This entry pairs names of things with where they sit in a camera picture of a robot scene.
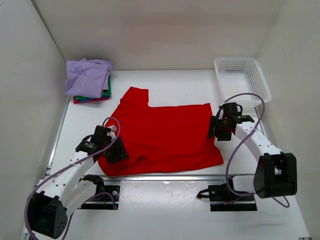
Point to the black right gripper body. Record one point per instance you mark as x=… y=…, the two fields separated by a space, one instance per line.
x=220 y=131

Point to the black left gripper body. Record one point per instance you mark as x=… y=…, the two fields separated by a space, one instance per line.
x=112 y=153

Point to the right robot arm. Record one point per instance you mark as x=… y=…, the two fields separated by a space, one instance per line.
x=276 y=171

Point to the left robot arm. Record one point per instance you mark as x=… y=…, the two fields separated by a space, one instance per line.
x=50 y=207

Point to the white plastic basket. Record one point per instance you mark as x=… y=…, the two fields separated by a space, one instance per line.
x=241 y=75

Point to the blue folded t-shirt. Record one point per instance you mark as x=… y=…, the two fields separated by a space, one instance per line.
x=88 y=100

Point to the lilac folded t-shirt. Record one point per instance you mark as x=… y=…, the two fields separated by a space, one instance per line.
x=87 y=77

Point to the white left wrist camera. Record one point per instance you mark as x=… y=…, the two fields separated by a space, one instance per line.
x=112 y=132

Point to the aluminium table rail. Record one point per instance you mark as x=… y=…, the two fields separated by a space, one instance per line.
x=165 y=178

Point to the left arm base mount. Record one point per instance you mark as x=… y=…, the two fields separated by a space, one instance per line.
x=106 y=196

